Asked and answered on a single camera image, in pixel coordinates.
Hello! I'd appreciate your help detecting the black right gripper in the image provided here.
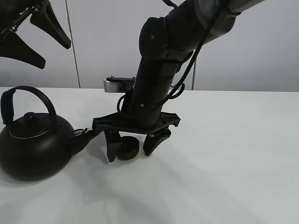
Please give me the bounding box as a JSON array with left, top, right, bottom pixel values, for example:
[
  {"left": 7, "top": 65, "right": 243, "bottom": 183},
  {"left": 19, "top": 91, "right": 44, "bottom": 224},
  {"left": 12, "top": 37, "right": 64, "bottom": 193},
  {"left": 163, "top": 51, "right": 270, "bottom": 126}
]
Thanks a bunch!
[{"left": 92, "top": 93, "right": 180, "bottom": 162}]

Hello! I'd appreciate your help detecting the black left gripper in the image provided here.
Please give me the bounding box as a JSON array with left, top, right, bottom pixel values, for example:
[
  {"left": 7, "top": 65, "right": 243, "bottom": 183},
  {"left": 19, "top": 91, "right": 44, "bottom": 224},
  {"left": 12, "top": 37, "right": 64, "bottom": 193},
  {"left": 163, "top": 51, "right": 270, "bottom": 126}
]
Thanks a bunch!
[{"left": 0, "top": 0, "right": 71, "bottom": 69}]

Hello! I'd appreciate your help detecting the small black teacup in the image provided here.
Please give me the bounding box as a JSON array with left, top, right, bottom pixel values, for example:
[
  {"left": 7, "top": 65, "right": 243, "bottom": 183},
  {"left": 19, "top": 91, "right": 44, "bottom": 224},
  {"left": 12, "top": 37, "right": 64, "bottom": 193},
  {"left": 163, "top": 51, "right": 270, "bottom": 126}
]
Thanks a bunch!
[{"left": 116, "top": 136, "right": 139, "bottom": 161}]

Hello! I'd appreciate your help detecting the black round teapot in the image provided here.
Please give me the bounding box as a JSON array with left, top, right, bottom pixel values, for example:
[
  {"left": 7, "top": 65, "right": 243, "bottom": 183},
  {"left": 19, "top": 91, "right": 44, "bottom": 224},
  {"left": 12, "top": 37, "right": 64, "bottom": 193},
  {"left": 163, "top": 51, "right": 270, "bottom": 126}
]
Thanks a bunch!
[{"left": 0, "top": 86, "right": 96, "bottom": 181}]

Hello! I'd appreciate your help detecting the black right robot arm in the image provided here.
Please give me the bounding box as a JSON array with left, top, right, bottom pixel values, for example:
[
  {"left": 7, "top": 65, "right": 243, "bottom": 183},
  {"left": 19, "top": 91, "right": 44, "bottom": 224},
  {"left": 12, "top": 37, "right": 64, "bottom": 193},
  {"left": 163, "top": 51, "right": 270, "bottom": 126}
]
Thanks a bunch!
[{"left": 93, "top": 0, "right": 258, "bottom": 162}]

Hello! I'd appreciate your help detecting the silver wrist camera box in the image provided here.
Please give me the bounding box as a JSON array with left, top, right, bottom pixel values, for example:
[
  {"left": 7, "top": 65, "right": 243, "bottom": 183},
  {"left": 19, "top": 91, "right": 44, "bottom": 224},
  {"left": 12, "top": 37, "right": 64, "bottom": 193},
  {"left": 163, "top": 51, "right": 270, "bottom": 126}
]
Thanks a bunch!
[{"left": 103, "top": 76, "right": 135, "bottom": 93}]

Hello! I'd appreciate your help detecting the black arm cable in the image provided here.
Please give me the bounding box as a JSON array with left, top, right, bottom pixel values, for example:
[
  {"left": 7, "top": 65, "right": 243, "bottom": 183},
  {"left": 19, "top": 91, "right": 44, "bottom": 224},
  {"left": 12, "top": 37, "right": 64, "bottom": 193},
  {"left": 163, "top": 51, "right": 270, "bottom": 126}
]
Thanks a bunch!
[{"left": 116, "top": 0, "right": 236, "bottom": 112}]

